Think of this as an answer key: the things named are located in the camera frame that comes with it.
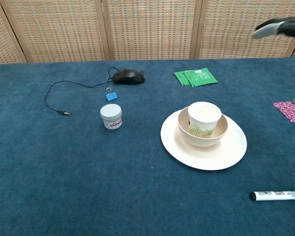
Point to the white jar red label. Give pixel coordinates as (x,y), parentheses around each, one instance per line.
(111,117)

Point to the black computer mouse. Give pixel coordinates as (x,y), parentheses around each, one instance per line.
(129,77)

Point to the woven folding screen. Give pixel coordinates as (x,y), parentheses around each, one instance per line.
(150,29)

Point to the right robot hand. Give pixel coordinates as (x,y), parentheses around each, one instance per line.
(285,25)

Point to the blue tablecloth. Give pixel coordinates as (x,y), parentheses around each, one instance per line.
(88,172)

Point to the green sachet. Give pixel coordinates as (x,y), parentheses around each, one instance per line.
(201,78)
(180,78)

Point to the paper cup green floral print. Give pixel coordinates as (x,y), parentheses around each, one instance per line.
(204,115)

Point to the small beige bowl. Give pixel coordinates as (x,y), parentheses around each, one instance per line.
(204,140)

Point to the white round plate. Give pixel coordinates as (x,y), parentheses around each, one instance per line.
(204,159)

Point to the blue binder clip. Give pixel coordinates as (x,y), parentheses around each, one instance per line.
(111,97)

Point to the white marker black cap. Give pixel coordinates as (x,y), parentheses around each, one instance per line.
(277,195)

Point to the pink patterned packet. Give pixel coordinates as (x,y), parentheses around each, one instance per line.
(288,111)

